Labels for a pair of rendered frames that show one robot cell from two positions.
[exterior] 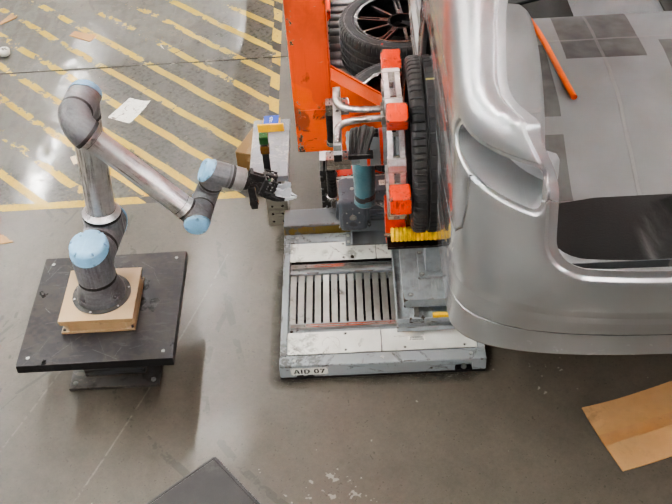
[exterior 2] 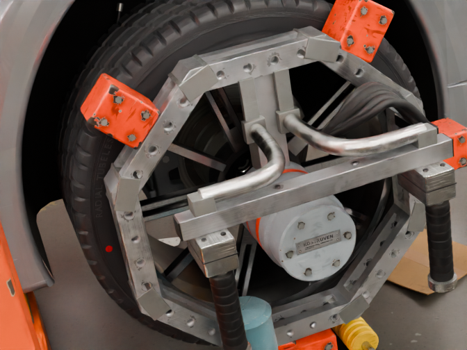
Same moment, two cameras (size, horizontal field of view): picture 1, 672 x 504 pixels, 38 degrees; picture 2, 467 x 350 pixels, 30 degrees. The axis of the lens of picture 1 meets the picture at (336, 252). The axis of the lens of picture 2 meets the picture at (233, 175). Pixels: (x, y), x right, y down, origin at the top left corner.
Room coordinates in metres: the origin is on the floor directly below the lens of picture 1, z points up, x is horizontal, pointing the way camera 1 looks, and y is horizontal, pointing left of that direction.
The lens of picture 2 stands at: (3.38, 0.98, 1.53)
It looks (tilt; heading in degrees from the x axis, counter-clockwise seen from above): 26 degrees down; 253
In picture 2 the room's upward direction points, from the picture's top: 10 degrees counter-clockwise
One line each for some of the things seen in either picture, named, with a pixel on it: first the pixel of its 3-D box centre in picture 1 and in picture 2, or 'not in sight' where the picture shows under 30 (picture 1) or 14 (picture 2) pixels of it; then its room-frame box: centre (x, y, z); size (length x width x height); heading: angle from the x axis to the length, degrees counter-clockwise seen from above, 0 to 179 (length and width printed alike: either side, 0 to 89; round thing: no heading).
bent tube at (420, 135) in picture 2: (359, 123); (350, 106); (2.84, -0.12, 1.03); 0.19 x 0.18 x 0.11; 88
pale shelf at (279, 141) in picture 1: (270, 149); not in sight; (3.54, 0.26, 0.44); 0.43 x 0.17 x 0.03; 178
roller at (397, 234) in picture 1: (422, 233); (337, 312); (2.81, -0.34, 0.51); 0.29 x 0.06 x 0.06; 88
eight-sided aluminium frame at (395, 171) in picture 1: (393, 145); (276, 199); (2.93, -0.25, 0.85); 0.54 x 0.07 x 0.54; 178
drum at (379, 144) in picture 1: (374, 146); (292, 216); (2.94, -0.17, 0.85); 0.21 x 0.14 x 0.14; 88
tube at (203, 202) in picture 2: (358, 92); (226, 142); (3.04, -0.13, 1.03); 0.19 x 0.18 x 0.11; 88
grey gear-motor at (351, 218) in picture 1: (384, 213); not in sight; (3.25, -0.23, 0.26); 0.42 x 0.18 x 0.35; 88
